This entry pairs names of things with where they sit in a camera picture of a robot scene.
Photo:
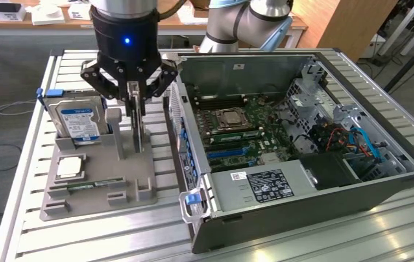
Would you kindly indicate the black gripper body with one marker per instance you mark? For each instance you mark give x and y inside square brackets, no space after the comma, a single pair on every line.
[126,30]

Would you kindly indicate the graphics card with black cooler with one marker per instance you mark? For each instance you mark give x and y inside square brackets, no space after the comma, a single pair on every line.
[137,136]

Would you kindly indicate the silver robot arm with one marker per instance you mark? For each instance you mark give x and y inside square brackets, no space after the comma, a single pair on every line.
[224,21]

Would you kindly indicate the white printed carton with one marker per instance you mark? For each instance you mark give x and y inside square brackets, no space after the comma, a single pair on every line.
[78,12]

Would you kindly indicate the hard disk in blue caddy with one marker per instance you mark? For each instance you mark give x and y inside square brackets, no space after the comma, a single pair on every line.
[77,122]

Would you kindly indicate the stack of white papers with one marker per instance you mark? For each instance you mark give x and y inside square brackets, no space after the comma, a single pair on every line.
[192,16]

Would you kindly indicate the blue card retainer clips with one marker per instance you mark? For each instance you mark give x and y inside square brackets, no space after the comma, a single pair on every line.
[181,136]

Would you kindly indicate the brown cardboard box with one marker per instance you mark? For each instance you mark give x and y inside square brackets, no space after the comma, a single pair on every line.
[199,4]

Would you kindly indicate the white round device on box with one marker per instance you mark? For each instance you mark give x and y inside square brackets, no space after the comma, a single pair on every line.
[46,15]

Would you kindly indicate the CPU with silver lid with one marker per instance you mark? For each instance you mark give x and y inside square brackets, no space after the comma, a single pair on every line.
[69,167]
[232,117]

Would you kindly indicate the black expansion slot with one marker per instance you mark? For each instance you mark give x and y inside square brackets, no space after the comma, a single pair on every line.
[221,147]

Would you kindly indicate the blue expansion slot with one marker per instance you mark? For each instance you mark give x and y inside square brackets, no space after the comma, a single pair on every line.
[228,154]

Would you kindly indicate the white box with black lid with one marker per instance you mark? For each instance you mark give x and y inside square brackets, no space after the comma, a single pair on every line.
[8,12]

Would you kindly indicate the grey parts rack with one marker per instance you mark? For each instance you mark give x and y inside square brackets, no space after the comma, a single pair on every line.
[133,174]

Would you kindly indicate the green motherboard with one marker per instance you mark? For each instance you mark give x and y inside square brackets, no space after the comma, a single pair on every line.
[276,144]

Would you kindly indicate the perforated metal disk bay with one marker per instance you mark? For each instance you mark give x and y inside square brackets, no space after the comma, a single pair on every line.
[308,92]

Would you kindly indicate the silver chipset heatsink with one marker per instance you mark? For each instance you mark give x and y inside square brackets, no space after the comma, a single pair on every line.
[272,159]

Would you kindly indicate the blue case latch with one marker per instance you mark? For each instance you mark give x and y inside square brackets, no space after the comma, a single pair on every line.
[191,198]

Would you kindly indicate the grey power supply unit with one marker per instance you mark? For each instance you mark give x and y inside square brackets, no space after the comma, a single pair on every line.
[235,191]

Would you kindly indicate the wooden cabinet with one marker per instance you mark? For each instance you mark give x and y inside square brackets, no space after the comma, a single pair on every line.
[337,27]

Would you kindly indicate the black plastic shroud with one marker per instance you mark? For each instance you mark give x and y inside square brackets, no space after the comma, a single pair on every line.
[327,169]

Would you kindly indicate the white box with red dot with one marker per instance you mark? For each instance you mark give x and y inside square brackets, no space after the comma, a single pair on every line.
[373,46]

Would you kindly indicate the black open PC case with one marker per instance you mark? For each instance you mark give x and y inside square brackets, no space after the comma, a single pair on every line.
[283,226]

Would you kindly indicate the black metal pole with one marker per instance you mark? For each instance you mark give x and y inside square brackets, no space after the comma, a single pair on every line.
[410,61]

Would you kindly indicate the metal CPU socket frame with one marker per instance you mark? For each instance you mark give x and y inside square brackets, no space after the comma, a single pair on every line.
[221,121]

